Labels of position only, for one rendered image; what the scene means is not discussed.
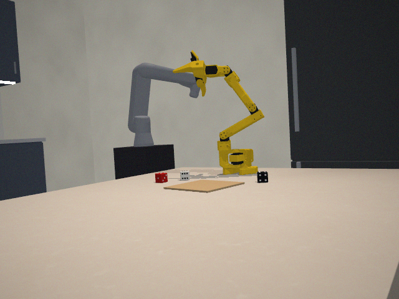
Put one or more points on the tan square mat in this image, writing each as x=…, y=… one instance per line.
x=204, y=185

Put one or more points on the red die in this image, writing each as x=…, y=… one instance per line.
x=161, y=177

